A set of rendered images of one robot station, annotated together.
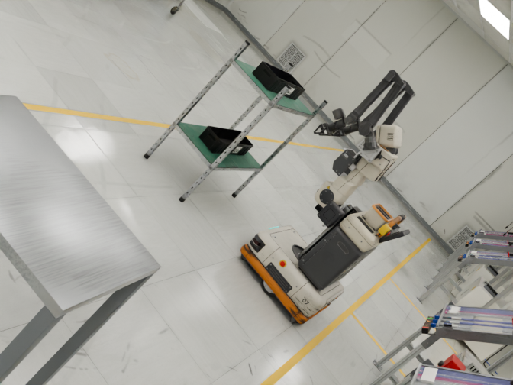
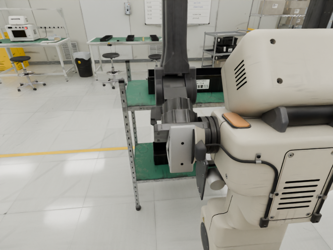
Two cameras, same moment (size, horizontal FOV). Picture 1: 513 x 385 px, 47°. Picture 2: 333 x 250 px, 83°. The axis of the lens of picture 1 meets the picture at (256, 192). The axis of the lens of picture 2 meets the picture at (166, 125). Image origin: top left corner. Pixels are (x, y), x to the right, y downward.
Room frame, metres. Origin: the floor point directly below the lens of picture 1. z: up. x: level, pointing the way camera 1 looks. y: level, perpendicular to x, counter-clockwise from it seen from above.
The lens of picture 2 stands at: (3.71, -0.64, 1.42)
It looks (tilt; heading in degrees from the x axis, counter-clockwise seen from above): 32 degrees down; 70
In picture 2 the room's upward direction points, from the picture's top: straight up
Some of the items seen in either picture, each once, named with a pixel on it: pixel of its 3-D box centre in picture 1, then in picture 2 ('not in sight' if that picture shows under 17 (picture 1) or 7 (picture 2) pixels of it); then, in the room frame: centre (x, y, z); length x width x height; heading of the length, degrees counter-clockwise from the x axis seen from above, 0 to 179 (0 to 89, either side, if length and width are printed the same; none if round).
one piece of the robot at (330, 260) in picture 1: (345, 241); not in sight; (3.99, -0.68, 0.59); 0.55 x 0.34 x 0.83; 165
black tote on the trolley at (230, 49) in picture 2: not in sight; (224, 48); (6.42, 3.03, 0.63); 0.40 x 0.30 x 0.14; 0
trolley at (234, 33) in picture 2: not in sight; (224, 55); (6.45, 3.03, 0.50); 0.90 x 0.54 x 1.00; 0
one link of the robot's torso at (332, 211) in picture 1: (328, 205); not in sight; (4.00, -0.42, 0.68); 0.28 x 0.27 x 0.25; 165
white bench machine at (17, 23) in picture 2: not in sight; (21, 28); (2.41, 4.50, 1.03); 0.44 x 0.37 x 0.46; 171
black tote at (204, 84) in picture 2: (279, 82); (191, 80); (4.29, 0.44, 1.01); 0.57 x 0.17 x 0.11; 165
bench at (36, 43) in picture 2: not in sight; (34, 59); (2.45, 4.47, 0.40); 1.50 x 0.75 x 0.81; 165
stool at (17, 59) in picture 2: not in sight; (25, 73); (2.38, 3.81, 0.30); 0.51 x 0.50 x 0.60; 121
